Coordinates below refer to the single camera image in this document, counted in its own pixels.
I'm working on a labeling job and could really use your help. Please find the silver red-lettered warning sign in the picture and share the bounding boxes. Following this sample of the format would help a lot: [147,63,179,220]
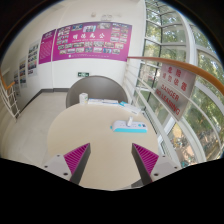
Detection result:
[153,63,197,121]

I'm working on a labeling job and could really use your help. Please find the large magenta photo poster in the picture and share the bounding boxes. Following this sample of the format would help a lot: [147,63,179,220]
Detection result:
[52,21,133,63]

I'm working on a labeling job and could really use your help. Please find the white metal balustrade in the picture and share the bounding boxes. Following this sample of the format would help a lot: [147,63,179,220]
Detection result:
[122,59,188,168]

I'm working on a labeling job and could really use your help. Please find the white-framed glass window wall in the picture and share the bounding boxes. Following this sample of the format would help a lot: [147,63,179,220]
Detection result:
[142,0,224,163]

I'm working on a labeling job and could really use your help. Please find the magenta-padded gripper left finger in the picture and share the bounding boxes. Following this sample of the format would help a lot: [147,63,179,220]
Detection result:
[42,142,92,185]

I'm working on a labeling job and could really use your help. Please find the white and teal power strip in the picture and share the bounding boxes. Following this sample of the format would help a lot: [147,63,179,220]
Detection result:
[110,120,148,134]

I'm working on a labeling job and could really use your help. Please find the grey round-backed chair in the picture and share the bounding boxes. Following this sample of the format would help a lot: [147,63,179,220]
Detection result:
[65,75,129,109]

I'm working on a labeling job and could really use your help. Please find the white and teal flat box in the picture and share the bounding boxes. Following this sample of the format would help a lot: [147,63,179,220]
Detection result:
[118,100,142,116]

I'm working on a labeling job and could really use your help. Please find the white stair railing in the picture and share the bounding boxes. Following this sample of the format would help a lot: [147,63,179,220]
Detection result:
[0,71,21,119]

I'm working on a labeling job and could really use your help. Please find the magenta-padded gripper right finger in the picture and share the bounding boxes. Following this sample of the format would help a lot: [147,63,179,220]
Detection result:
[131,142,182,185]

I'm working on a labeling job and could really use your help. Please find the white wall photo board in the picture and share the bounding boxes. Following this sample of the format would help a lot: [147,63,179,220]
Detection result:
[13,70,20,96]
[27,40,40,77]
[18,58,28,88]

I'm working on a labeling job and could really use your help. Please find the orange wooden handrail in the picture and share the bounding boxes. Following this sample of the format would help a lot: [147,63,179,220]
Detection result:
[126,55,224,96]

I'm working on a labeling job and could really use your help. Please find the narrow magenta text poster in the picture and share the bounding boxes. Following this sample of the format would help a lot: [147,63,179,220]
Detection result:
[38,29,57,65]

